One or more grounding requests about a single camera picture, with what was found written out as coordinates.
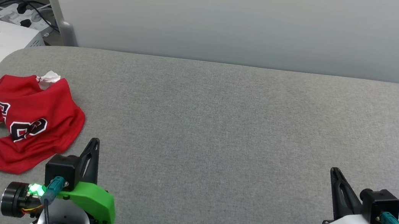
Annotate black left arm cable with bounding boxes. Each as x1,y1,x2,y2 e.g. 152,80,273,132
39,174,69,224

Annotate white power strip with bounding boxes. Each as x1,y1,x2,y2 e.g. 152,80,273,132
0,1,55,33

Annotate red basketball jersey white sleeves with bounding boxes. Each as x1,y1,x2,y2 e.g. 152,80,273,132
0,64,92,183

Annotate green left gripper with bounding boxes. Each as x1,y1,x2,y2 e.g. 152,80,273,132
53,133,126,224

